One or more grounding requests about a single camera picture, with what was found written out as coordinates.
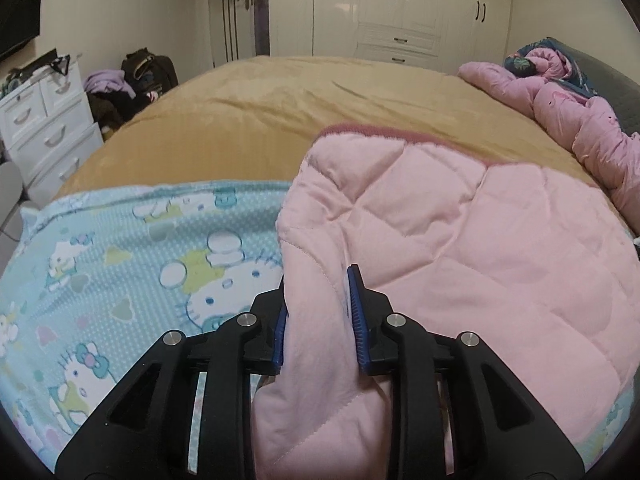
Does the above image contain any blue cartoon print sheet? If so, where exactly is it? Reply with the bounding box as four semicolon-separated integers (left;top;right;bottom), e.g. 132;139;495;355
0;180;633;471

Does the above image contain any tan bedspread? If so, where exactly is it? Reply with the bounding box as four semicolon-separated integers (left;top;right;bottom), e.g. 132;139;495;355
52;55;633;233

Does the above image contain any black backpack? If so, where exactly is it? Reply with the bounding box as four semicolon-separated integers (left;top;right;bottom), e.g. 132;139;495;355
121;48;179;93

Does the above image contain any pink quilted jacket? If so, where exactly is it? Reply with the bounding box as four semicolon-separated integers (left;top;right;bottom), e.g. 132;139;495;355
250;122;640;480

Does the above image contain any purple garment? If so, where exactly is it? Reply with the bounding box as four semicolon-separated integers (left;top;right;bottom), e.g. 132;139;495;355
84;69;136;98

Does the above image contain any white wardrobe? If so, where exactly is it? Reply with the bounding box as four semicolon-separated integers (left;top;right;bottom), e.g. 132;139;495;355
270;0;513;68

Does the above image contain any dark clothes pile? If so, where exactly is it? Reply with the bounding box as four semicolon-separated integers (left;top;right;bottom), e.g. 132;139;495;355
87;87;151;133

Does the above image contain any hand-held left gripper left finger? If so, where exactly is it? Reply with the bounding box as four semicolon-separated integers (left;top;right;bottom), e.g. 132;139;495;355
55;280;290;480

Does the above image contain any black television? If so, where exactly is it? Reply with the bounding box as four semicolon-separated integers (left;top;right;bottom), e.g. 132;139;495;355
0;0;41;61

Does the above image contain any bag with black handles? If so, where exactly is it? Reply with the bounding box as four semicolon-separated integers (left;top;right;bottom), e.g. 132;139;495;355
20;50;73;78

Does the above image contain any white door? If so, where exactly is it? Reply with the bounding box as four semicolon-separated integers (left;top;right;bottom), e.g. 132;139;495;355
207;0;258;68

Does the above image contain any pink comforter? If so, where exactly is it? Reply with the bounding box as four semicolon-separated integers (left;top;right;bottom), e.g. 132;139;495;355
457;47;640;236

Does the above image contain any grey headboard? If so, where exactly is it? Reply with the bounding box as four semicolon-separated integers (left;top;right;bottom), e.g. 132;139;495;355
547;37;640;133

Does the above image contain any white dresser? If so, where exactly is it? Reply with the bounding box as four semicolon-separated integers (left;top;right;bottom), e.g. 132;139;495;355
0;50;106;201

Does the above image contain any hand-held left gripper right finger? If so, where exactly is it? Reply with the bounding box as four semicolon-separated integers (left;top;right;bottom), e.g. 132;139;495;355
346;264;586;480

